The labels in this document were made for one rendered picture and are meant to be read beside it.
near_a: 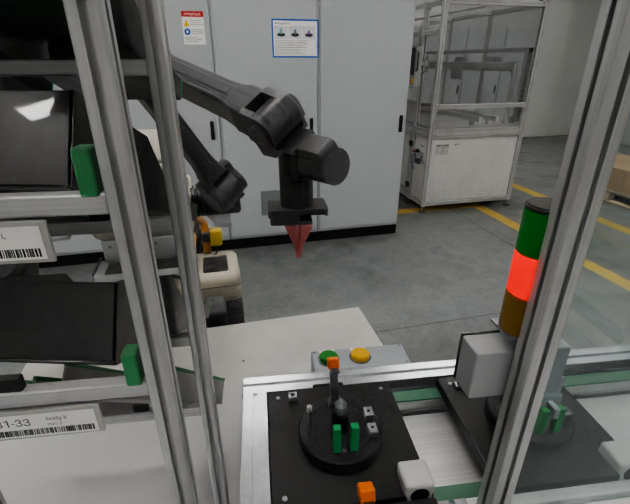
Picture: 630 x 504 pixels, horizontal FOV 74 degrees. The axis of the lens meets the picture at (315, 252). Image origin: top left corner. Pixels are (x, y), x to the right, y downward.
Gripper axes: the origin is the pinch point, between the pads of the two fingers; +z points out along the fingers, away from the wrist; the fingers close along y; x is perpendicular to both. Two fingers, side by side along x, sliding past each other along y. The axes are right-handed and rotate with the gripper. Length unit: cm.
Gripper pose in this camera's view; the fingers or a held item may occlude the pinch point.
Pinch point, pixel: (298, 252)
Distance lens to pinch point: 76.0
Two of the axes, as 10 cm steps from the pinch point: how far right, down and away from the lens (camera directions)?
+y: 9.9, -0.6, 1.1
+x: -1.2, -4.0, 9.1
